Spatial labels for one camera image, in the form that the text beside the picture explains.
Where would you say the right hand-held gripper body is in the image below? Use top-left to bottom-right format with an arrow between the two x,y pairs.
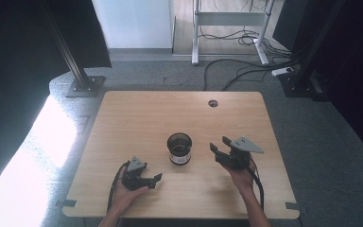
215,135 -> 265,171

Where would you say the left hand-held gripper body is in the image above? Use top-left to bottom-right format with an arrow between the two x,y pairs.
120,155 -> 147,192

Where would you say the black mesh pen cup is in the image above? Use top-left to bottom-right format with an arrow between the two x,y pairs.
166,132 -> 194,166

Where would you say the person's left hand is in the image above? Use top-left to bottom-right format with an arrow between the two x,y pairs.
111,166 -> 149,212

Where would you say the person's right hand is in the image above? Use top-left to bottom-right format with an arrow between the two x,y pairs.
223,158 -> 257,194

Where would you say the white power strip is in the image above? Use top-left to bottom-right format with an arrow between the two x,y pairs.
270,66 -> 295,78

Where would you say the black metal stand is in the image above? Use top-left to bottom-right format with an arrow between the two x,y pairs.
35,0 -> 106,99
278,0 -> 349,102

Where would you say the dark curtain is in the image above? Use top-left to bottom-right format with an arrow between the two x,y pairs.
271,0 -> 363,169
0,0 -> 112,207

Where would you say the white panel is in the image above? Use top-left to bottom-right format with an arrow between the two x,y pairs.
91,0 -> 174,50

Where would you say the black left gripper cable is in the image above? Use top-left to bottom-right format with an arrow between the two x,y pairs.
106,161 -> 130,213

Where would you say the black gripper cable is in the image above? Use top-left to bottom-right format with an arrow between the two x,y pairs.
246,160 -> 265,213
106,161 -> 130,213

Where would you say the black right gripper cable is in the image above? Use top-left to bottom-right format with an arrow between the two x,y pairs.
246,160 -> 265,213

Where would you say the long black floor cable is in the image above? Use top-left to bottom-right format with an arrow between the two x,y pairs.
202,58 -> 301,93

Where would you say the tangle of black cables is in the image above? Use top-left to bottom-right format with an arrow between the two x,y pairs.
198,26 -> 293,61

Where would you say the white desk frame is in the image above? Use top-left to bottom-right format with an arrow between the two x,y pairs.
191,0 -> 277,66

